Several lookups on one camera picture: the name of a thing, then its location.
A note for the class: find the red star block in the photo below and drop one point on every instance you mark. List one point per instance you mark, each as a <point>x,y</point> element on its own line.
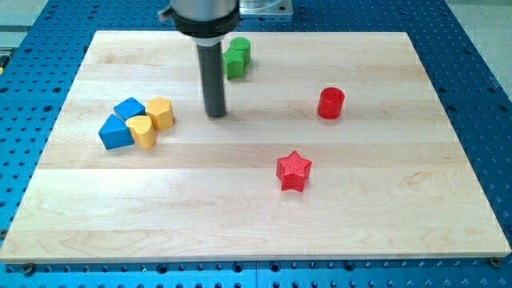
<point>293,171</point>

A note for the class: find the red cylinder block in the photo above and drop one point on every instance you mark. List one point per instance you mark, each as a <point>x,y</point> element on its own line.
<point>330,103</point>

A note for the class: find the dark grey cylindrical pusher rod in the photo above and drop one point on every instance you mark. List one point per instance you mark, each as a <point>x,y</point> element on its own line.
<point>212,79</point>

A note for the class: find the green star block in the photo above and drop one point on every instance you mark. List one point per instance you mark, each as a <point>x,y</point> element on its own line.
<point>234,63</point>

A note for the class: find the blue triangle block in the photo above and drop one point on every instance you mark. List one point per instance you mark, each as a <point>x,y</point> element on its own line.
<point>114,133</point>

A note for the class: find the blue cube block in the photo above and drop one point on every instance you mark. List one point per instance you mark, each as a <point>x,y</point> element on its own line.
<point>129,108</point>

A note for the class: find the light wooden board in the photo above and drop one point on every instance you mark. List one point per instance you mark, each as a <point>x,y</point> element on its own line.
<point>389,177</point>

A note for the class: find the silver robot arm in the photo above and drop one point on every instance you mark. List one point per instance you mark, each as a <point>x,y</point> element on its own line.
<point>203,10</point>

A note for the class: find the yellow hexagon block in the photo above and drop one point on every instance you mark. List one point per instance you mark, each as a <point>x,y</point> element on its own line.
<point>161,113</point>

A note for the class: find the yellow heart block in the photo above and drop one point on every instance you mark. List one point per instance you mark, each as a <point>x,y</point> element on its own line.
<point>142,131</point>

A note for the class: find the green cylinder block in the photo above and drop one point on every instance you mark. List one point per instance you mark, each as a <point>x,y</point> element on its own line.
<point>243,45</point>

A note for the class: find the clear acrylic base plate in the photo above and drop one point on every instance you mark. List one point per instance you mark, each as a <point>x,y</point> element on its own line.
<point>266,7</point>

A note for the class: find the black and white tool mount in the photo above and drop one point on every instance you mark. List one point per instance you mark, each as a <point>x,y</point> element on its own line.
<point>204,33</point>

